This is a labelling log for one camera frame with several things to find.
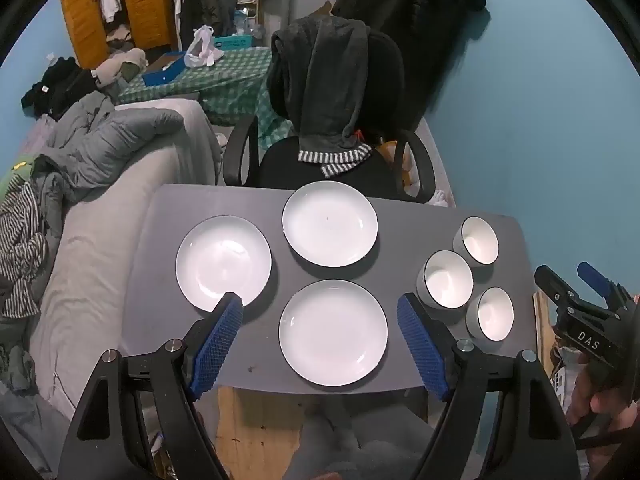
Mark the striped shirt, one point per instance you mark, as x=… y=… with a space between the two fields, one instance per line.
x=20 y=250

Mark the person's right hand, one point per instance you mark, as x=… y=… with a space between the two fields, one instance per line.
x=595 y=405

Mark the white bowl with dark rim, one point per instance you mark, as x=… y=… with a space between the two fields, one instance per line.
x=447 y=280
x=480 y=240
x=495 y=314

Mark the dark clothes on rack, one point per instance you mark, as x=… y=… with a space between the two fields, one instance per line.
x=210 y=0

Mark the person's legs in grey trousers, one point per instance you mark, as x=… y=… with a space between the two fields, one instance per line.
x=325 y=440

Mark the green checkered tablecloth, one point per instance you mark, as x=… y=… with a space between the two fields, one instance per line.
x=235 y=75

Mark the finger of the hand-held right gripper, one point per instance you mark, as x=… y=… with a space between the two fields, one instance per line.
x=597 y=277
x=555 y=287

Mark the white plate with dark rim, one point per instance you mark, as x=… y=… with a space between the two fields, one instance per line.
x=333 y=332
x=220 y=260
x=330 y=225

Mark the dark grey hoodie striped cuffs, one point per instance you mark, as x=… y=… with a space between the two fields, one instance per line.
x=325 y=75

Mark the beige plush cloth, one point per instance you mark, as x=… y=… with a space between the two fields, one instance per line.
x=117 y=65

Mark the blue box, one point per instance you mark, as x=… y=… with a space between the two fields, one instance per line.
x=165 y=76

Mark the black clothes pile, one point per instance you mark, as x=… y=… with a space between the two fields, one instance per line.
x=60 y=85

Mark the grey puffer jacket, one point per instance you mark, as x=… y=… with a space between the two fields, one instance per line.
x=115 y=130

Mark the white plastic bag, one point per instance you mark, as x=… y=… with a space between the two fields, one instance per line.
x=200 y=50

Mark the grey green cloth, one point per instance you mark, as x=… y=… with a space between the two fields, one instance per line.
x=15 y=355

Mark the white cloth on floor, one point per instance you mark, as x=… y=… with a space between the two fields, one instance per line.
x=440 y=199

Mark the black hanging jacket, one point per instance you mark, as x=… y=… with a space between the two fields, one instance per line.
x=410 y=20

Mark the orange wooden wardrobe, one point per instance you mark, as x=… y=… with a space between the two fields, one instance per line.
x=145 y=5

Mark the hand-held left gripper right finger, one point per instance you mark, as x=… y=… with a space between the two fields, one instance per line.
x=422 y=350

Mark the black office chair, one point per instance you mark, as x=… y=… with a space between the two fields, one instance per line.
x=280 y=167

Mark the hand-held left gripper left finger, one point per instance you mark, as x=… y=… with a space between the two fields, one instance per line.
x=220 y=340

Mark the blue crate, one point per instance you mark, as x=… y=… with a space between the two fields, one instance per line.
x=235 y=42

